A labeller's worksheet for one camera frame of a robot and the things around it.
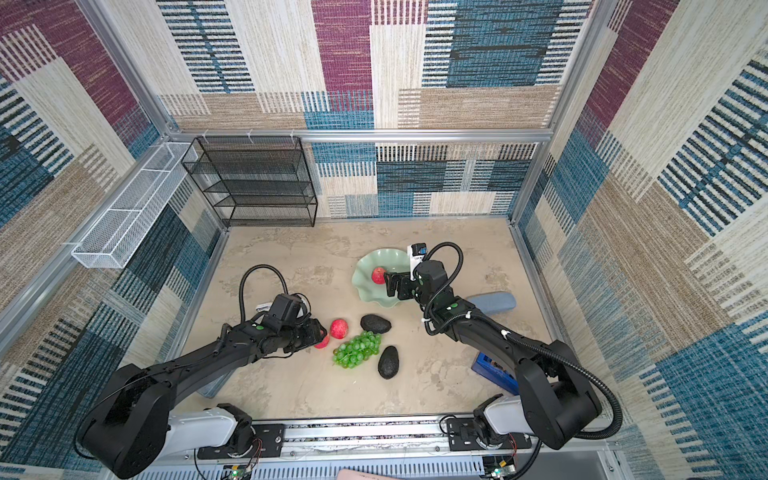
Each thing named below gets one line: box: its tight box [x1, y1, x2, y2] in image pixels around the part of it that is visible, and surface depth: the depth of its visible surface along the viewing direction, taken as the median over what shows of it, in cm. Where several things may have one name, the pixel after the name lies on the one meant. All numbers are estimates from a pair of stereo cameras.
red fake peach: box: [330, 318, 349, 340], surface depth 89 cm
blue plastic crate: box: [471, 352, 519, 395], surface depth 80 cm
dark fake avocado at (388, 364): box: [378, 345, 399, 380], surface depth 83 cm
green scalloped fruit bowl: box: [352, 248, 411, 307], surface depth 104 cm
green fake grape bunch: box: [333, 331, 382, 369], surface depth 86 cm
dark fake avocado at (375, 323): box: [360, 314, 392, 334], surface depth 91 cm
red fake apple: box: [371, 267, 386, 285], surface depth 101 cm
